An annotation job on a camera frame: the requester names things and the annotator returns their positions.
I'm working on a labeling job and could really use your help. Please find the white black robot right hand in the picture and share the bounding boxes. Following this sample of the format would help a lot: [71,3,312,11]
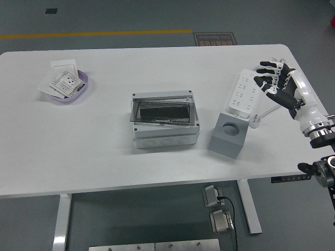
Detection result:
[252,60,330,131]

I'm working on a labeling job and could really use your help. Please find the transparent grey box lid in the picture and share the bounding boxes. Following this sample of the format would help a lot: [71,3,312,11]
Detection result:
[128,94,195,125]

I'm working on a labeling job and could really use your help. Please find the grey cube with round hole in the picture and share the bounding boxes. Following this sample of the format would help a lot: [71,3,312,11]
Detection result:
[208,112,249,159]

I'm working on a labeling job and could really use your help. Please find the grey plastic junction box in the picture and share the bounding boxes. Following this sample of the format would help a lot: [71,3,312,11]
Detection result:
[131,90,201,149]

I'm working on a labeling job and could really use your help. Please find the white power strip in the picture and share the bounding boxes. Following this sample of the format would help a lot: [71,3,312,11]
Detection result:
[226,68,262,120]

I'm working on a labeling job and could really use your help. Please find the black table control panel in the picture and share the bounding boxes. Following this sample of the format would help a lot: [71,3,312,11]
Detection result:
[271,175,312,184]

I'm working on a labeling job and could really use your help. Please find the white table leg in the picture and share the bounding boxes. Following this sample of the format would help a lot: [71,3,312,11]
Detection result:
[51,193,73,251]
[237,179,262,235]

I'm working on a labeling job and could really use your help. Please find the brown floor sign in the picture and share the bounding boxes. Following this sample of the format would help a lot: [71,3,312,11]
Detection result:
[193,31,238,47]

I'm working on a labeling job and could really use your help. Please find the silver foot pedal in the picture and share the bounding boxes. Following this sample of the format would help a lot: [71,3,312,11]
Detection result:
[209,209,234,233]
[202,185,223,208]

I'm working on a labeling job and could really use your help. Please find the white socket panel with print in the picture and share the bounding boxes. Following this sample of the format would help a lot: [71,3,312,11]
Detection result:
[49,70,86,98]

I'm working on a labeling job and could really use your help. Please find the white flat cover plate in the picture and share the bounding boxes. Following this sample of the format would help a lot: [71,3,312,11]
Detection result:
[37,73,63,97]

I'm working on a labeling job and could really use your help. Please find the white power cord with plug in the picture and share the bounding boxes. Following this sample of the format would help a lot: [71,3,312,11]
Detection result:
[248,58,288,129]

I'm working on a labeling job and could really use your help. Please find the black pedal cable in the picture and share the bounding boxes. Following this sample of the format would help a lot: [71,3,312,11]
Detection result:
[218,196,238,251]

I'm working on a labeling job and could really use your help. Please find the grey metal base plate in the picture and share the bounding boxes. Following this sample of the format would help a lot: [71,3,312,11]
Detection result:
[88,243,155,251]
[155,238,220,251]

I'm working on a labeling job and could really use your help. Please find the plain white switch plate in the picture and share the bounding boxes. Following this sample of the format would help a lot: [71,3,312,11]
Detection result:
[50,59,79,76]

